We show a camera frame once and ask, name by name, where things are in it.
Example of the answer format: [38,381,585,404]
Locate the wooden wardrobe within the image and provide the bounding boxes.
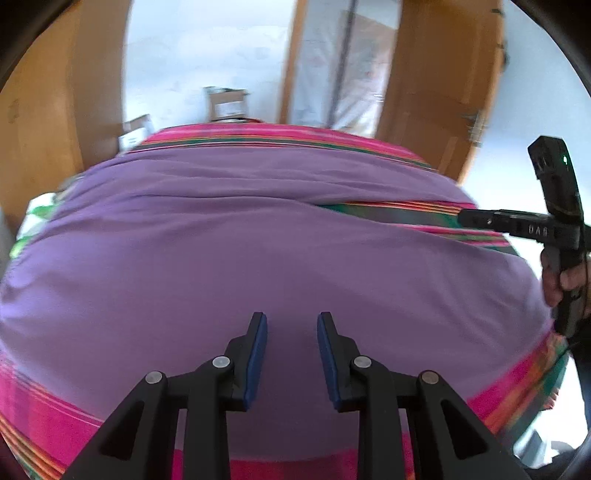
[0,0,135,232]

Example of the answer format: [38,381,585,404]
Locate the person's right hand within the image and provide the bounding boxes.
[540,251,591,308]

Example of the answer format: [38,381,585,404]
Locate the wooden door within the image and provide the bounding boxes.
[374,0,507,186]

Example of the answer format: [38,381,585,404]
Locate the metal door handle lock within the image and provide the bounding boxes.
[462,110,488,144]

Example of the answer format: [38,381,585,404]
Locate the wooden door frame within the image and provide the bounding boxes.
[279,0,308,125]

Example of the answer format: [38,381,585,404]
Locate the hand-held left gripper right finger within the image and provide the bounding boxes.
[317,311,529,480]

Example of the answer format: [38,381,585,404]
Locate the green tissue pack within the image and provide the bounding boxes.
[17,193,59,251]

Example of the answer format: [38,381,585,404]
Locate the small white box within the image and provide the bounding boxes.
[117,114,153,151]

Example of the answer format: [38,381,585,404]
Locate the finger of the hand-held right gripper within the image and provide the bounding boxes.
[458,209,512,232]

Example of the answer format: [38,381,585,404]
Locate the clear plastic door curtain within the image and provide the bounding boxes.
[291,0,400,138]

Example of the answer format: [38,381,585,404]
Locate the cardboard box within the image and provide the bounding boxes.
[204,87,250,122]

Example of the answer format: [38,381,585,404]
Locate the purple pants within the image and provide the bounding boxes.
[0,148,556,462]

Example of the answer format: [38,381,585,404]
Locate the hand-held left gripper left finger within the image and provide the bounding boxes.
[60,312,269,480]

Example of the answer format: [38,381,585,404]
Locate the pink green plaid blanket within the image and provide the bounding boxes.
[0,124,571,480]

